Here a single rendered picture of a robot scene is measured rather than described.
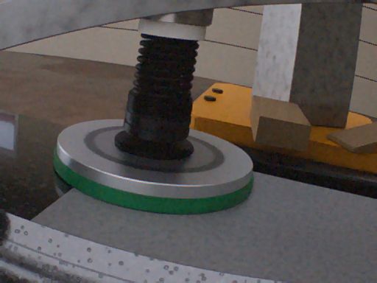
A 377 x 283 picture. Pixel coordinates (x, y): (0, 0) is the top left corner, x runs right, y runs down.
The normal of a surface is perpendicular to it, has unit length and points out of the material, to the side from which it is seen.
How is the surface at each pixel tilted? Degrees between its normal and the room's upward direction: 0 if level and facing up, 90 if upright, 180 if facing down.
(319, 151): 90
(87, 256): 45
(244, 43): 90
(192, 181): 0
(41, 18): 90
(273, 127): 90
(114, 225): 0
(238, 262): 0
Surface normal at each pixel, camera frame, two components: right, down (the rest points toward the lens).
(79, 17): 0.16, 0.30
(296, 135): -0.07, 0.26
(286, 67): -0.94, -0.05
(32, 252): -0.02, -0.50
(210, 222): 0.15, -0.95
